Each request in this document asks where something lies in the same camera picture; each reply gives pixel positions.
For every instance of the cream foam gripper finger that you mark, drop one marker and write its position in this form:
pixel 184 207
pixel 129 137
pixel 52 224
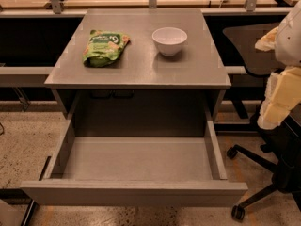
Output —
pixel 282 95
pixel 268 41

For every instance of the grey top drawer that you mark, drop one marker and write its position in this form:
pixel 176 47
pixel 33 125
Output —
pixel 158 148

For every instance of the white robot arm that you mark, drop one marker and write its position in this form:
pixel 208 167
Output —
pixel 288 40

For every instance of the black office chair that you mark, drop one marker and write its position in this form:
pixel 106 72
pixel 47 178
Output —
pixel 283 141

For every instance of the grey cabinet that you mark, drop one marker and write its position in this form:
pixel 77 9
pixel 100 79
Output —
pixel 197 66

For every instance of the white bowl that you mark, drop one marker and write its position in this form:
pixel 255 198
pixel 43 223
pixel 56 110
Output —
pixel 169 40

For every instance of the green snack bag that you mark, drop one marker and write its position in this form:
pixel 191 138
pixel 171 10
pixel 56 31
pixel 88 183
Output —
pixel 104 48

